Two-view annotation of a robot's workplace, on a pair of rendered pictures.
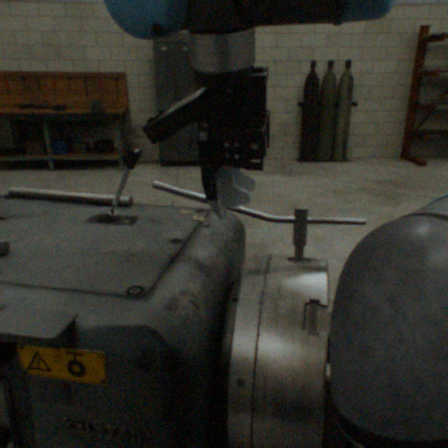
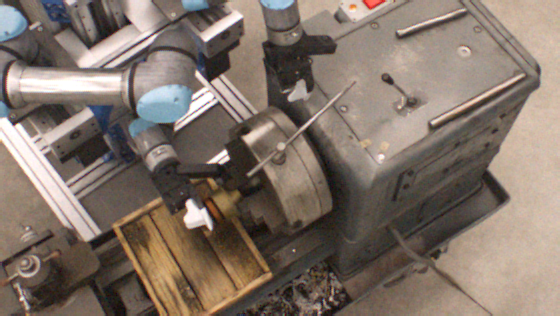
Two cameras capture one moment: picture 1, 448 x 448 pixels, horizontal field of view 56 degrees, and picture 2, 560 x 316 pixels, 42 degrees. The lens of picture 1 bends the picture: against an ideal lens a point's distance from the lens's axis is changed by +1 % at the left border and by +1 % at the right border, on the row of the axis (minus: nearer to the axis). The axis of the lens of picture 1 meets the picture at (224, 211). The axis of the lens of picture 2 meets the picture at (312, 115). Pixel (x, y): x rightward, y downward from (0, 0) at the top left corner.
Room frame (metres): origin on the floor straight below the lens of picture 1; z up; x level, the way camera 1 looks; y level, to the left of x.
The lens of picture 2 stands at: (1.16, -0.60, 2.79)
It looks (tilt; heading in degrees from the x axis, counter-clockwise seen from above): 62 degrees down; 133
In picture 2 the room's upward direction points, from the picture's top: 2 degrees clockwise
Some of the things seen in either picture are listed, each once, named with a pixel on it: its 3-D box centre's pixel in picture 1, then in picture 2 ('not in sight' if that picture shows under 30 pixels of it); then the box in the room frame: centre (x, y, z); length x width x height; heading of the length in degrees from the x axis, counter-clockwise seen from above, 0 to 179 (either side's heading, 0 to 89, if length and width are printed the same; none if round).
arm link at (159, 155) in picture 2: not in sight; (162, 160); (0.35, -0.29, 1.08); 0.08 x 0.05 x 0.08; 78
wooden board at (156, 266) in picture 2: not in sight; (192, 251); (0.52, -0.37, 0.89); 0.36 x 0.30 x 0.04; 168
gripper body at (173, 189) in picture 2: not in sight; (175, 186); (0.43, -0.32, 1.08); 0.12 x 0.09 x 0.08; 168
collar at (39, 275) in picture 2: not in sight; (30, 267); (0.38, -0.69, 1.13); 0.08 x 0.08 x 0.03
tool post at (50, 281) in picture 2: not in sight; (42, 276); (0.38, -0.69, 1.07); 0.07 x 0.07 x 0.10; 78
